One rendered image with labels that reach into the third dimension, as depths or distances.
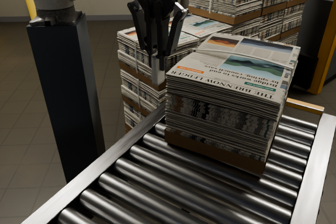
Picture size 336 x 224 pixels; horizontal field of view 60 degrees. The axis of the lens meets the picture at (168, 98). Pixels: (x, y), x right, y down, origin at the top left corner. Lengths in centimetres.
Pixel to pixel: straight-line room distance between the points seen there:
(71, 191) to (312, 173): 61
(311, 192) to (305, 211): 7
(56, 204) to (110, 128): 156
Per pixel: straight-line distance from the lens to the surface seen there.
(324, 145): 98
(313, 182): 85
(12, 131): 251
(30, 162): 217
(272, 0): 211
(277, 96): 70
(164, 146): 87
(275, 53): 92
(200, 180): 78
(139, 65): 159
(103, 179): 79
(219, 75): 74
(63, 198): 77
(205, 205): 73
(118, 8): 484
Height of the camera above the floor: 137
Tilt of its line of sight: 32 degrees down
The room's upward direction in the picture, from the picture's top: straight up
